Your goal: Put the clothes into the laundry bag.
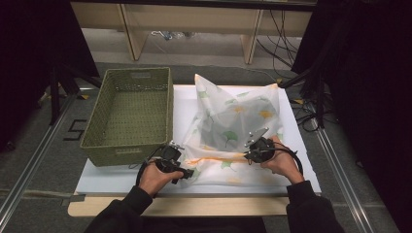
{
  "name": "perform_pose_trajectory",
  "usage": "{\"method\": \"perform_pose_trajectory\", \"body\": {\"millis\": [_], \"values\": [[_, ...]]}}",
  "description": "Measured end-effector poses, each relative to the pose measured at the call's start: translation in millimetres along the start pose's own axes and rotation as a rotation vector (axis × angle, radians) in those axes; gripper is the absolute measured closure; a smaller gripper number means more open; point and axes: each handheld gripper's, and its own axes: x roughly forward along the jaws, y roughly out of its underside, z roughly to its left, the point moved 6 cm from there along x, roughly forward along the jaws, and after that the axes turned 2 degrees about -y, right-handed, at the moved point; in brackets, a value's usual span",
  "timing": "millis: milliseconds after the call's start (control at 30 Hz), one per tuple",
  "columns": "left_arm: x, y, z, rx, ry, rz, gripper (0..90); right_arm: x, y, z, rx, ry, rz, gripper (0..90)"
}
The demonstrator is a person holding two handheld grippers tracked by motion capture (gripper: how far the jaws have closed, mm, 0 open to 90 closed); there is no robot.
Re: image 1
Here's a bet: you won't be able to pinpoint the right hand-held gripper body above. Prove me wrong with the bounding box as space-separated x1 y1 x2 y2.
243 126 277 164

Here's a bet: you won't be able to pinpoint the white foam board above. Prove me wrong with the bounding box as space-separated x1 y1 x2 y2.
76 84 322 197

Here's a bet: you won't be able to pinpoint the black floor cables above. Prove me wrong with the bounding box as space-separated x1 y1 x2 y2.
291 99 325 133

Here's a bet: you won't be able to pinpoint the black metal stand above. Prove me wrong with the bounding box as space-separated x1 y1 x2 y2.
279 54 328 129

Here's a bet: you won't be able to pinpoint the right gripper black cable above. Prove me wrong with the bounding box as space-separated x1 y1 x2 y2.
274 141 304 178

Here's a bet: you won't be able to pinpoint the person's left hand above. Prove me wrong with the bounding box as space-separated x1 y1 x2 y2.
139 160 185 197

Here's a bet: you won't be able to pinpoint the black curtain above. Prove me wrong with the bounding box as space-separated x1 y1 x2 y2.
291 0 412 233
0 0 100 153

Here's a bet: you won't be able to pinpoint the black tripod stand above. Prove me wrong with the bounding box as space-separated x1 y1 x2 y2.
48 62 102 126

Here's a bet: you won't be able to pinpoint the person's right hand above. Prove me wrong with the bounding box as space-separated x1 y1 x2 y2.
259 135 301 185

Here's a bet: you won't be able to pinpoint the white leaf-print zipper bag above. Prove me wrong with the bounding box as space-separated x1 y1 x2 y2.
181 73 294 187

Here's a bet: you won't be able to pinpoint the green woven basket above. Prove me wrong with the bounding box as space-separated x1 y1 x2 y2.
80 66 174 168

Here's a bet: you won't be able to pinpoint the hanging black cable bundle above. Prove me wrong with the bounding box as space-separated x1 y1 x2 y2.
257 9 299 71

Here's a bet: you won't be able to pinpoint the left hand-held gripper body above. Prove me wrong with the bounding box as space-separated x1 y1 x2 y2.
154 140 187 176

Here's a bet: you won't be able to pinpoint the light wooden shelf unit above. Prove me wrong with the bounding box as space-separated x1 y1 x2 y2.
70 0 318 65

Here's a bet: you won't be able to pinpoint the metal floor rail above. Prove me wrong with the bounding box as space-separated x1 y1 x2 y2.
0 93 81 227
310 119 377 233

